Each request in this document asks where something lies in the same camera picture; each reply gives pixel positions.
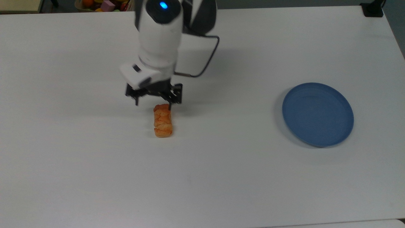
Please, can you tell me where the basket of toy food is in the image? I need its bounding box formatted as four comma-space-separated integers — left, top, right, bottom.
74, 0, 136, 12

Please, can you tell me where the black table clamp mount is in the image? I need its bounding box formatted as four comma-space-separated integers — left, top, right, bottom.
360, 0, 386, 17

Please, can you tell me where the blue round plate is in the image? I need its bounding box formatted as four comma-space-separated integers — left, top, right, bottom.
282, 82, 354, 148

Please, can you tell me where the beige side table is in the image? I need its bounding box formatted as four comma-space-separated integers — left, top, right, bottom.
0, 0, 44, 14

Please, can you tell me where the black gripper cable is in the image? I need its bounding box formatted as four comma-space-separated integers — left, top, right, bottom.
173, 28, 220, 78

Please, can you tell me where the orange braided bread pastry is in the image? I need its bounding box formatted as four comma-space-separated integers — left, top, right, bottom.
153, 104, 174, 138

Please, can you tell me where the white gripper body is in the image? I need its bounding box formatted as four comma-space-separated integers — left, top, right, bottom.
120, 58, 173, 95

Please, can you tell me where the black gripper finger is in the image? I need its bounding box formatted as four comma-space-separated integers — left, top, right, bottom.
125, 83, 146, 106
160, 83, 183, 111

